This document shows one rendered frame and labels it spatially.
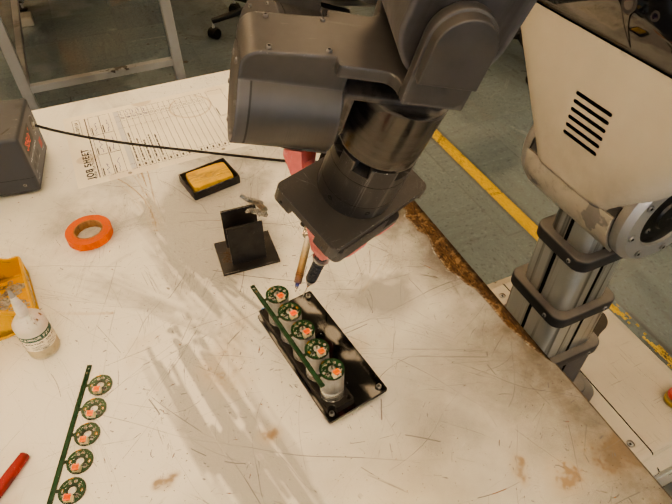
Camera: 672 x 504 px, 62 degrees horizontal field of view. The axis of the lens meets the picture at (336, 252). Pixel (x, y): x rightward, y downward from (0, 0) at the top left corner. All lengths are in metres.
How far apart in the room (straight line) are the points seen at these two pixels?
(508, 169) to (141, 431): 1.82
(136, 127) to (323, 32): 0.74
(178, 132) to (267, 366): 0.50
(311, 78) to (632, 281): 1.69
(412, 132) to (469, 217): 1.64
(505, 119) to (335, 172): 2.15
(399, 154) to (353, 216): 0.07
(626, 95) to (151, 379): 0.61
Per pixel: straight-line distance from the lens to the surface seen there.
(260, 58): 0.30
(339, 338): 0.64
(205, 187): 0.85
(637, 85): 0.71
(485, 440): 0.60
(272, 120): 0.31
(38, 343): 0.69
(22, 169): 0.91
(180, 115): 1.04
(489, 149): 2.31
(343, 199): 0.38
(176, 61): 2.58
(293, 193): 0.39
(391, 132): 0.33
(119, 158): 0.96
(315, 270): 0.51
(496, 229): 1.94
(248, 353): 0.65
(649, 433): 1.29
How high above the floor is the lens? 1.28
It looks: 45 degrees down
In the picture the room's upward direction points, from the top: straight up
